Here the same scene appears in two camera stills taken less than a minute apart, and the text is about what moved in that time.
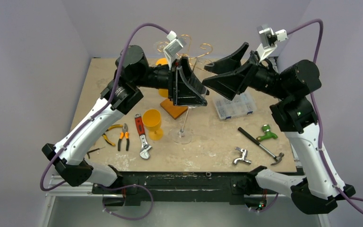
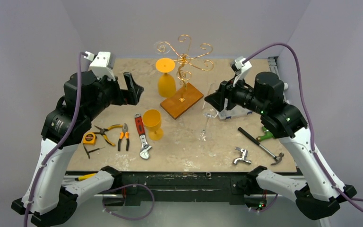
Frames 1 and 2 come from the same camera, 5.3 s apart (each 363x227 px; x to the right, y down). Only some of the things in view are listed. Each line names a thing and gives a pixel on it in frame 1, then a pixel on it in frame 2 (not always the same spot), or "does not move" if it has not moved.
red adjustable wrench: (144, 152) does not move
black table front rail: (188, 188) does not move
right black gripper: (250, 73) → (226, 97)
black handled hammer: (278, 157) does not move
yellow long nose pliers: (111, 127) does not move
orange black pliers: (125, 131) does not move
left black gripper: (188, 89) → (131, 96)
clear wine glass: (182, 136) → (209, 111)
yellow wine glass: (151, 119) does not move
